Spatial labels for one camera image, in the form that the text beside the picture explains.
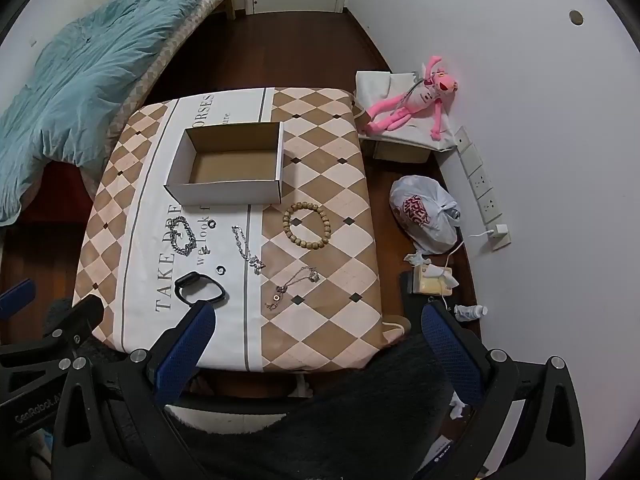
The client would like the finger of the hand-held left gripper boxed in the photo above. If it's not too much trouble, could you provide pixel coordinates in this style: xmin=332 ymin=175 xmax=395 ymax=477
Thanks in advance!
xmin=0 ymin=280 xmax=37 ymax=313
xmin=0 ymin=295 xmax=105 ymax=368

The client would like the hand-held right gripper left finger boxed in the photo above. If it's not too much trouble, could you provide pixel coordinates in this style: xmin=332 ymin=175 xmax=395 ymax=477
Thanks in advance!
xmin=52 ymin=300 xmax=217 ymax=480

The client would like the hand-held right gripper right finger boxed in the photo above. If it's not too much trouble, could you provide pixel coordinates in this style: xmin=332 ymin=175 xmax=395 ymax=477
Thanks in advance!
xmin=421 ymin=302 xmax=587 ymax=480

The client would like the black smart watch band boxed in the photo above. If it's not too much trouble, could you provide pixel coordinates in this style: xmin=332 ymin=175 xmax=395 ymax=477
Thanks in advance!
xmin=173 ymin=271 xmax=226 ymax=307

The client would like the chunky silver chain bracelet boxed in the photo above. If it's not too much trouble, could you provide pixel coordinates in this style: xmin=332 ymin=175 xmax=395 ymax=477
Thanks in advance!
xmin=169 ymin=216 xmax=197 ymax=257

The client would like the silver link necklace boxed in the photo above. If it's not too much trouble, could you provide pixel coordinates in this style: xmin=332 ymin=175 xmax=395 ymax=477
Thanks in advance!
xmin=231 ymin=225 xmax=266 ymax=276

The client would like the thin necklace with pendant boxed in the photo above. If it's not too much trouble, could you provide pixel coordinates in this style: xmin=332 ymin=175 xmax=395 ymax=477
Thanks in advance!
xmin=264 ymin=266 xmax=321 ymax=311

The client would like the wooden bead bracelet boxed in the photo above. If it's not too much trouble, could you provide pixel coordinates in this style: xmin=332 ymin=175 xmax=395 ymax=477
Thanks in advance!
xmin=282 ymin=202 xmax=332 ymax=250

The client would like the white cardboard box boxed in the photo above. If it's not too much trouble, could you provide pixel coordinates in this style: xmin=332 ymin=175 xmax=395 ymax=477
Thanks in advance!
xmin=165 ymin=121 xmax=285 ymax=207

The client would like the yellow tissue pack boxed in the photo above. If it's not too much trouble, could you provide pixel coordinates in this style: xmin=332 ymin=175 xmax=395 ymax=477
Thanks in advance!
xmin=411 ymin=266 xmax=458 ymax=297

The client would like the white plastic bag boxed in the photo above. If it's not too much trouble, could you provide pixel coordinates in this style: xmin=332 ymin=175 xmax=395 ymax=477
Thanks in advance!
xmin=390 ymin=176 xmax=460 ymax=256

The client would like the brown checked tablecloth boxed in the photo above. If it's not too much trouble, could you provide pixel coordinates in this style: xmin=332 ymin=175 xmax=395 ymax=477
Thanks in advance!
xmin=72 ymin=87 xmax=386 ymax=373

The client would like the light blue quilt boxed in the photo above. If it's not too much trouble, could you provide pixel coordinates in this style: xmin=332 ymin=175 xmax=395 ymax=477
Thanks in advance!
xmin=0 ymin=0 xmax=236 ymax=223

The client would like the pink plush toy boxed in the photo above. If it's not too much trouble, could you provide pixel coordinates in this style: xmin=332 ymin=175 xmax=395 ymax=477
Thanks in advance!
xmin=361 ymin=56 xmax=460 ymax=141

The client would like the bed with patterned mattress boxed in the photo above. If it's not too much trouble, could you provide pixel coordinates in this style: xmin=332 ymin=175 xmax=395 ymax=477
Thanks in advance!
xmin=107 ymin=0 xmax=236 ymax=128

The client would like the white charger cable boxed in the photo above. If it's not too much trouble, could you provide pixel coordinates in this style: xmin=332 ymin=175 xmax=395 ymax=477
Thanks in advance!
xmin=425 ymin=231 xmax=496 ymax=308

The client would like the white wall socket strip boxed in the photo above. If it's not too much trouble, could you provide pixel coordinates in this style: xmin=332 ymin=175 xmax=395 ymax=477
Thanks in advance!
xmin=454 ymin=126 xmax=503 ymax=225

